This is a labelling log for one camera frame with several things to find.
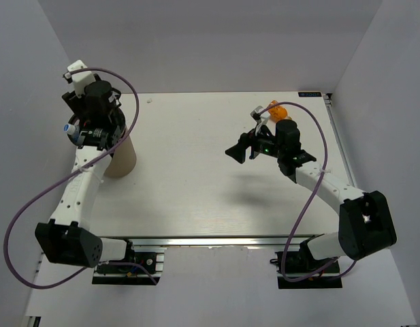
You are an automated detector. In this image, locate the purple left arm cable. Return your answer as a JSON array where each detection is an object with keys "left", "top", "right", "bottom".
[{"left": 3, "top": 67, "right": 159, "bottom": 290}]

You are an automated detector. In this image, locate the orange juice bottle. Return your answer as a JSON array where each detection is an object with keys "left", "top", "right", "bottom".
[{"left": 268, "top": 100, "right": 291, "bottom": 123}]

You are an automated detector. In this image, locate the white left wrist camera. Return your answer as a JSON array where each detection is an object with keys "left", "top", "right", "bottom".
[{"left": 63, "top": 60, "right": 96, "bottom": 98}]

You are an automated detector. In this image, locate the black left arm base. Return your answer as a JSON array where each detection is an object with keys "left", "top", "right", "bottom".
[{"left": 92, "top": 240, "right": 165, "bottom": 286}]

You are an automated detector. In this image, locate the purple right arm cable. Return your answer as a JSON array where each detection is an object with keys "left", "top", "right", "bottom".
[{"left": 257, "top": 101, "right": 353, "bottom": 283}]

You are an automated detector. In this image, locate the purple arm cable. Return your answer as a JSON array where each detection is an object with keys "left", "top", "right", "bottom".
[
  {"left": 3, "top": 67, "right": 159, "bottom": 290},
  {"left": 257, "top": 101, "right": 353, "bottom": 283}
]

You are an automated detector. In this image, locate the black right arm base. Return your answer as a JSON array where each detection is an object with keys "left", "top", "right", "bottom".
[{"left": 270, "top": 240, "right": 342, "bottom": 290}]

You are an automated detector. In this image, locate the blue sticker right corner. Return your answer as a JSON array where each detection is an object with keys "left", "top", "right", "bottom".
[{"left": 297, "top": 91, "right": 322, "bottom": 97}]

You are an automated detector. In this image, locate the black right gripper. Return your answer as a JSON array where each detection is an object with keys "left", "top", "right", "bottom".
[{"left": 225, "top": 122, "right": 284, "bottom": 164}]

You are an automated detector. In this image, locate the blue label bottle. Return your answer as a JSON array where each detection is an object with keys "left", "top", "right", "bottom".
[{"left": 63, "top": 123, "right": 80, "bottom": 145}]

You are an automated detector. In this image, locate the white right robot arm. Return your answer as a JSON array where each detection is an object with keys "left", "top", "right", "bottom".
[{"left": 225, "top": 120, "right": 397, "bottom": 272}]

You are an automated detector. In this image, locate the aluminium table front rail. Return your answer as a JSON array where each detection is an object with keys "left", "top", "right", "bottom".
[{"left": 117, "top": 236, "right": 288, "bottom": 247}]

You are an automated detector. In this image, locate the brown cardboard cylinder bin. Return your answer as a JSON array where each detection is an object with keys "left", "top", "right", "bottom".
[{"left": 68, "top": 114, "right": 137, "bottom": 178}]

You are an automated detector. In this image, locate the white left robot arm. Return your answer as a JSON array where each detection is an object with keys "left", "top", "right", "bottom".
[{"left": 35, "top": 79, "right": 137, "bottom": 272}]

